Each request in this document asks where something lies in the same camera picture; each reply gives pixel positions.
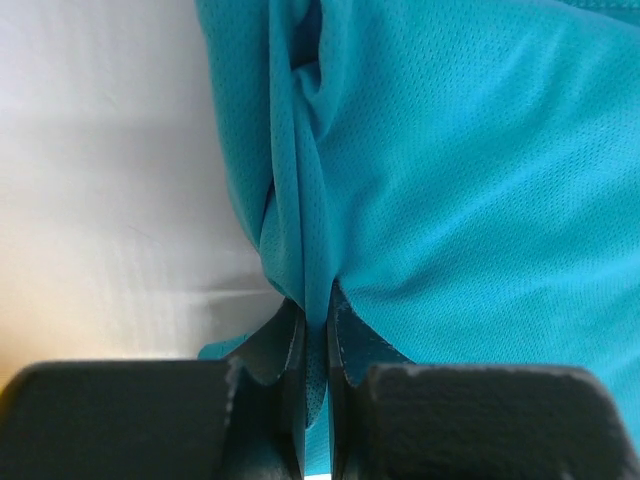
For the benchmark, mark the teal t shirt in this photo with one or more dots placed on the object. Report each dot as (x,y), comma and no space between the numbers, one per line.
(466,171)

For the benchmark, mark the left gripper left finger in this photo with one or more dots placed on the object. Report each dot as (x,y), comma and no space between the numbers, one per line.
(239,417)

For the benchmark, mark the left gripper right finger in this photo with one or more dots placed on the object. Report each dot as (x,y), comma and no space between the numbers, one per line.
(391,418)

